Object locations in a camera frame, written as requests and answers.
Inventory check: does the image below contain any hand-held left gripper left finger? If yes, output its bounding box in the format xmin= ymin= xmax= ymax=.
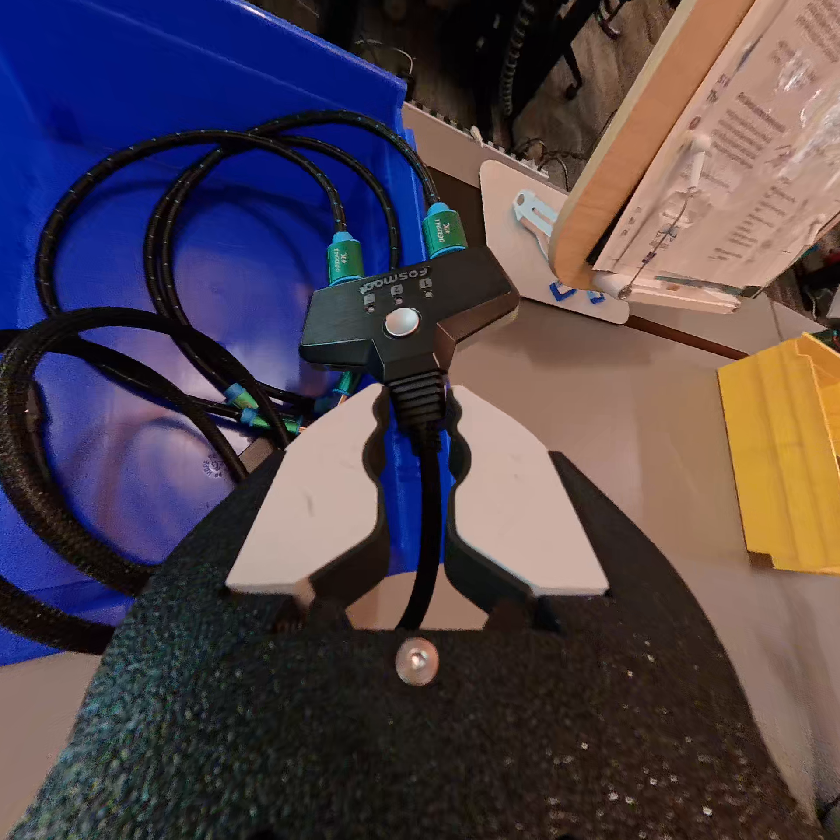
xmin=225 ymin=382 xmax=392 ymax=609

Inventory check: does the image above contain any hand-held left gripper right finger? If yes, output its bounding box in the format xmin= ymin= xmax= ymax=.
xmin=445 ymin=385 xmax=611 ymax=613

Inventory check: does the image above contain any black video switch hub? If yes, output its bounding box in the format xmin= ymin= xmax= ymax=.
xmin=298 ymin=246 xmax=521 ymax=632

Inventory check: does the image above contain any blue plastic bin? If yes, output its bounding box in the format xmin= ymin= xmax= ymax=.
xmin=0 ymin=0 xmax=460 ymax=667

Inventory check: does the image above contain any white plate with blue marks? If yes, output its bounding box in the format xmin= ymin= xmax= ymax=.
xmin=479 ymin=159 xmax=631 ymax=325

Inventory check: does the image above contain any large yellow plastic bin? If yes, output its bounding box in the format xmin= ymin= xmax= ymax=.
xmin=717 ymin=331 xmax=840 ymax=576

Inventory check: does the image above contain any laminated instruction sheet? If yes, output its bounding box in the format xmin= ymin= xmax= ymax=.
xmin=594 ymin=0 xmax=840 ymax=291

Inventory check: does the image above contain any thick black sleeved cable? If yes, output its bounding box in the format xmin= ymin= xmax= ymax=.
xmin=0 ymin=307 xmax=293 ymax=657

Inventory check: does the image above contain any white desk edge rail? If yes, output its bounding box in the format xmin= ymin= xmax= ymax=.
xmin=400 ymin=101 xmax=550 ymax=182

